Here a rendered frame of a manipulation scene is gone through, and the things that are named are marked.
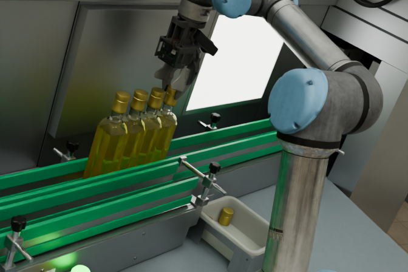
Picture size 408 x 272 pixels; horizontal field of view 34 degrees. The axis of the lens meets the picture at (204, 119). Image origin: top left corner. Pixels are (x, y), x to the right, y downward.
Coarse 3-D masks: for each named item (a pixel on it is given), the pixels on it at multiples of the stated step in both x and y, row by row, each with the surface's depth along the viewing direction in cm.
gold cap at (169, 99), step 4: (168, 88) 167; (168, 92) 167; (172, 92) 167; (168, 96) 168; (172, 96) 167; (164, 100) 169; (168, 100) 168; (172, 100) 168; (176, 100) 169; (168, 104) 168; (172, 104) 168
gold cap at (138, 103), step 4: (136, 92) 158; (140, 92) 159; (144, 92) 159; (136, 96) 158; (140, 96) 158; (144, 96) 158; (132, 100) 159; (136, 100) 159; (140, 100) 158; (144, 100) 159; (132, 104) 159; (136, 104) 159; (140, 104) 159; (144, 104) 160; (132, 108) 159; (136, 108) 159; (140, 108) 159
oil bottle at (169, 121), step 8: (160, 112) 170; (168, 120) 169; (176, 120) 172; (168, 128) 170; (160, 136) 170; (168, 136) 172; (160, 144) 171; (168, 144) 174; (160, 152) 173; (152, 160) 173
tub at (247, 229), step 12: (216, 204) 190; (228, 204) 195; (240, 204) 193; (204, 216) 181; (216, 216) 193; (240, 216) 193; (252, 216) 191; (216, 228) 179; (228, 228) 193; (240, 228) 193; (252, 228) 191; (264, 228) 188; (240, 240) 189; (252, 240) 191; (264, 240) 189; (252, 252) 173; (264, 252) 176
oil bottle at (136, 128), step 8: (128, 120) 160; (136, 120) 161; (128, 128) 160; (136, 128) 160; (144, 128) 163; (128, 136) 160; (136, 136) 162; (128, 144) 161; (136, 144) 164; (128, 152) 163; (136, 152) 165; (120, 160) 163; (128, 160) 165; (120, 168) 164
